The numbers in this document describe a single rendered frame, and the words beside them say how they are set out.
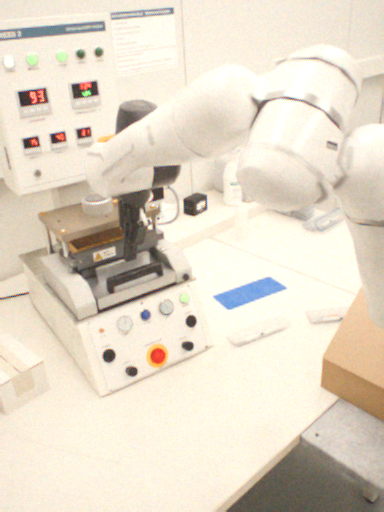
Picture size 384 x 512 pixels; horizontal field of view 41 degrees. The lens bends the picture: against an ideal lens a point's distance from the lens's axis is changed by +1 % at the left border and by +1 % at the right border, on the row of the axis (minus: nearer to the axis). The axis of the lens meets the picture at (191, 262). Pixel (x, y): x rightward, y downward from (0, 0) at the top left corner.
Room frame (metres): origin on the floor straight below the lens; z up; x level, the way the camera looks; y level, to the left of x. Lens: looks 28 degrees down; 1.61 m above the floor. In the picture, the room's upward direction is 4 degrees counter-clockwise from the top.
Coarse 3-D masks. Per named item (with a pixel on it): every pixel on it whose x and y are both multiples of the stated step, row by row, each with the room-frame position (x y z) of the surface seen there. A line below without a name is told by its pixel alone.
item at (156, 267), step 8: (152, 264) 1.14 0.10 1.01; (160, 264) 1.14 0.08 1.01; (128, 272) 1.10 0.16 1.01; (136, 272) 1.11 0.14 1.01; (144, 272) 1.12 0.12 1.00; (152, 272) 1.13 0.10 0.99; (160, 272) 1.14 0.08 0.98; (112, 280) 1.07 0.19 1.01; (120, 280) 1.08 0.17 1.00; (128, 280) 1.09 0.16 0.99; (112, 288) 1.07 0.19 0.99
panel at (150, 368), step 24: (120, 312) 1.07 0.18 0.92; (192, 312) 1.14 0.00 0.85; (96, 336) 1.02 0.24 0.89; (120, 336) 1.04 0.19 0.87; (144, 336) 1.06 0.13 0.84; (168, 336) 1.09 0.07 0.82; (192, 336) 1.11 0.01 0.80; (120, 360) 1.01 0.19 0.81; (144, 360) 1.03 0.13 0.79; (168, 360) 1.05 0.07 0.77; (120, 384) 0.98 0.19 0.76
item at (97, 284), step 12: (108, 264) 1.15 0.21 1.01; (120, 264) 1.16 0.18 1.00; (132, 264) 1.18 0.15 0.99; (144, 264) 1.20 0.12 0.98; (96, 276) 1.13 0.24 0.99; (108, 276) 1.14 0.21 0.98; (156, 276) 1.14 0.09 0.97; (168, 276) 1.15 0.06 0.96; (96, 288) 1.10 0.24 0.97; (120, 288) 1.09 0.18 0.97; (132, 288) 1.10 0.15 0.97; (144, 288) 1.12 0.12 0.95; (156, 288) 1.13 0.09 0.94; (96, 300) 1.06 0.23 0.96; (108, 300) 1.06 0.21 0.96; (120, 300) 1.08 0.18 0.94
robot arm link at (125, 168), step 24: (144, 120) 0.78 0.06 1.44; (168, 120) 0.74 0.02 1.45; (96, 144) 0.91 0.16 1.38; (120, 144) 0.81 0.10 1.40; (144, 144) 0.76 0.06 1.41; (168, 144) 0.74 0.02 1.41; (96, 168) 0.88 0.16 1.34; (120, 168) 0.82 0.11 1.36; (144, 168) 0.90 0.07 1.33; (96, 192) 0.90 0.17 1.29; (120, 192) 0.90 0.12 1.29
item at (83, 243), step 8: (104, 232) 1.24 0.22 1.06; (112, 232) 1.24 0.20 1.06; (120, 232) 1.24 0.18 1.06; (56, 240) 1.29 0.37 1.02; (72, 240) 1.20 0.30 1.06; (80, 240) 1.20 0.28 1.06; (88, 240) 1.20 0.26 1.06; (96, 240) 1.20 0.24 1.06; (104, 240) 1.19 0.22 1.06; (112, 240) 1.20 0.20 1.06; (72, 248) 1.18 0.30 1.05; (80, 248) 1.15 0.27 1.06; (88, 248) 1.16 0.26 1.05
